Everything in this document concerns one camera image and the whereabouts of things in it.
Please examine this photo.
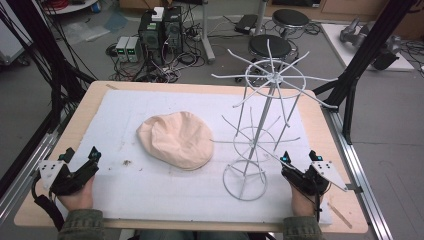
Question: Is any white wire rack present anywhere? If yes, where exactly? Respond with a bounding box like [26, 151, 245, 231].
[210, 38, 340, 202]

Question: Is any grey metal table leg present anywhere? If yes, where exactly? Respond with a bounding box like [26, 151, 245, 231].
[199, 0, 217, 65]

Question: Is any peach cloth hat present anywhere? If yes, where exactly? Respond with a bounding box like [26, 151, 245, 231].
[136, 110, 215, 171]

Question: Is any black computer tower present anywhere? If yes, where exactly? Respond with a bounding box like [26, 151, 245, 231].
[162, 5, 184, 56]
[137, 10, 165, 66]

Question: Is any black round stool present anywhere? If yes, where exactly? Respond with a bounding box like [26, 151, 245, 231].
[271, 8, 311, 38]
[248, 33, 298, 62]

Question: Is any wooden stick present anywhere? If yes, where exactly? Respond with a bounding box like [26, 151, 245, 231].
[327, 201, 353, 230]

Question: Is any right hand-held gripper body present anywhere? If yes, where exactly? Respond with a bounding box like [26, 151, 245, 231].
[280, 160, 349, 197]

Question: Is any person's right hand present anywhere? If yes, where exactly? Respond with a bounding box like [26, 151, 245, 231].
[289, 184, 322, 218]

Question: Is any white foam mat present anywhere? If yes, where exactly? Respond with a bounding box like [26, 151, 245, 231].
[55, 89, 334, 225]

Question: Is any grey power supply unit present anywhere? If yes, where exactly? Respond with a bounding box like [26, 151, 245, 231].
[125, 35, 142, 64]
[115, 35, 130, 63]

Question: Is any clear plastic sheet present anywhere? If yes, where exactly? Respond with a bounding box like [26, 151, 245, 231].
[62, 20, 112, 45]

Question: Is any white box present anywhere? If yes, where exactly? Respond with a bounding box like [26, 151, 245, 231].
[151, 6, 165, 23]

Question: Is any tangle of floor cables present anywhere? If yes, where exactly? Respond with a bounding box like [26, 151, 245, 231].
[105, 19, 208, 84]

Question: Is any white round table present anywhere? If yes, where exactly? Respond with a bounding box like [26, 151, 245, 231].
[42, 0, 100, 16]

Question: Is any aluminium rail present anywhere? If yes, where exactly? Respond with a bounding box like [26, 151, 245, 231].
[322, 108, 395, 240]
[0, 130, 59, 226]

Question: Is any person's left hand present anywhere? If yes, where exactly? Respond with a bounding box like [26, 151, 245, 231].
[57, 175, 96, 212]

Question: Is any black frame stand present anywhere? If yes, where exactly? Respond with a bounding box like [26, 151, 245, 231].
[312, 0, 419, 146]
[0, 0, 98, 129]

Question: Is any white platform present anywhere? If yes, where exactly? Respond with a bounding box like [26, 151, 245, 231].
[320, 23, 415, 73]

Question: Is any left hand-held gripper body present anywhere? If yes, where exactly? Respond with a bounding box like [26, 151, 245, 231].
[38, 159, 100, 197]

